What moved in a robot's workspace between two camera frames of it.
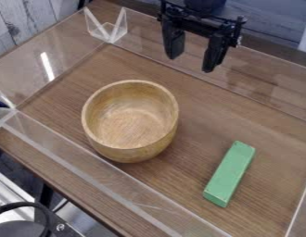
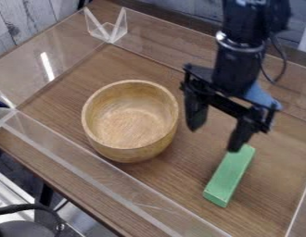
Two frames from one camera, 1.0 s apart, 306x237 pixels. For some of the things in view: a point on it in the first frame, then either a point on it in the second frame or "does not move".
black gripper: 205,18 -> 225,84
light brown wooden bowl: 130,118 does not move
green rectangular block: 230,172 does not move
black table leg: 46,197 does not move
